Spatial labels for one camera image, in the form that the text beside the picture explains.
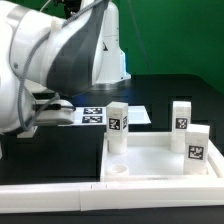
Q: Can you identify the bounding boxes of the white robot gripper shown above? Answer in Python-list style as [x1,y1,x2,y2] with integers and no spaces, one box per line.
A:
[35,100,76,126]

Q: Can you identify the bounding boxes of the white square table top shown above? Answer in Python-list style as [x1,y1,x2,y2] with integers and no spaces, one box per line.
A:
[100,132,224,182]

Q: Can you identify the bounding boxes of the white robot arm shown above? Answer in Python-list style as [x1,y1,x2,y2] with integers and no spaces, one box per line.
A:
[0,0,130,135]

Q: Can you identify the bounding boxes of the white sheet with tags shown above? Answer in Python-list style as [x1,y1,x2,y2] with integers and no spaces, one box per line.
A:
[62,106,151,126]

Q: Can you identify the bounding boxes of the white block at left edge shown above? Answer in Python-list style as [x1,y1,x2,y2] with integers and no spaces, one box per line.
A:
[0,141,2,160]

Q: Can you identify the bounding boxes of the white front fence bar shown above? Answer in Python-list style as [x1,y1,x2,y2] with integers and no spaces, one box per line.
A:
[0,178,224,214]

